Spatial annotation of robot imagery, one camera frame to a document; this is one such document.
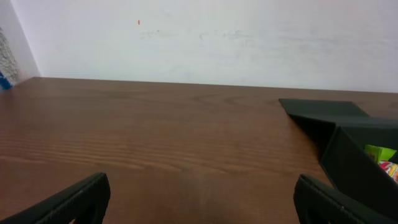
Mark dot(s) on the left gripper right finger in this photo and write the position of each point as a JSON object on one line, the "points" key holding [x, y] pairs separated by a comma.
{"points": [[315, 202]]}

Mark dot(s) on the Haribo gummy bag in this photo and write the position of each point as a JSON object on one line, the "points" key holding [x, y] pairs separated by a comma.
{"points": [[385, 158]]}

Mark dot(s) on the blue object at wall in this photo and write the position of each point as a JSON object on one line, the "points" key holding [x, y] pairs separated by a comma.
{"points": [[5, 84]]}

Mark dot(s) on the black gift box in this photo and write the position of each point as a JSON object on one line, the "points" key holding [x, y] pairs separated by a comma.
{"points": [[341, 130]]}

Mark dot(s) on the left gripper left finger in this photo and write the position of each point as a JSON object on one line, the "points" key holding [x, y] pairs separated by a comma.
{"points": [[83, 202]]}

